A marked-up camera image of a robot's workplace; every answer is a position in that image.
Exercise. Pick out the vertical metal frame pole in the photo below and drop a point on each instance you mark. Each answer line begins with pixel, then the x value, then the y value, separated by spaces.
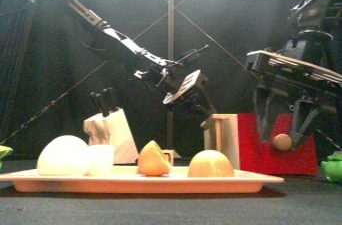
pixel 169 19

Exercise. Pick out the green toy vegetable leaf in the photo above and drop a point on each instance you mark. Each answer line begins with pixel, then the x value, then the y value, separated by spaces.
pixel 4 153

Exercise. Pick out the brown toy egg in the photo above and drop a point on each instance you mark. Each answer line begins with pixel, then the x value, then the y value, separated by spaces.
pixel 209 165

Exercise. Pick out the round green toy vegetable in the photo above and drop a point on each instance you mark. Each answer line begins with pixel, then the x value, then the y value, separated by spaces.
pixel 332 169

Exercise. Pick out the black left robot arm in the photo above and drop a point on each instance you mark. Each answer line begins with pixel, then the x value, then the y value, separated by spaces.
pixel 89 17

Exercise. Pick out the orange toy fruit wedge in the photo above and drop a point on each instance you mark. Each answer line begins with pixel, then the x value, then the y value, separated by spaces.
pixel 152 160

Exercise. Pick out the small wooden toy block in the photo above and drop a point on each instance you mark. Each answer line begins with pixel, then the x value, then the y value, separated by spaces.
pixel 171 155

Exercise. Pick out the small white cup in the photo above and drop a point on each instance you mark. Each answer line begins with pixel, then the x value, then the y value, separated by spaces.
pixel 101 160

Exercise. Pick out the large white toy egg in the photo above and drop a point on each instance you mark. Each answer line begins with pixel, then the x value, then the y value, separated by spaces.
pixel 63 155

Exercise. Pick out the pale rectangular plastic tray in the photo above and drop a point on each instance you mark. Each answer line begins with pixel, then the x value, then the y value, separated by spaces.
pixel 133 182

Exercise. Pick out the light wooden knife block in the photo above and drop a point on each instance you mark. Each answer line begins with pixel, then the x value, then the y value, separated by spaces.
pixel 116 135

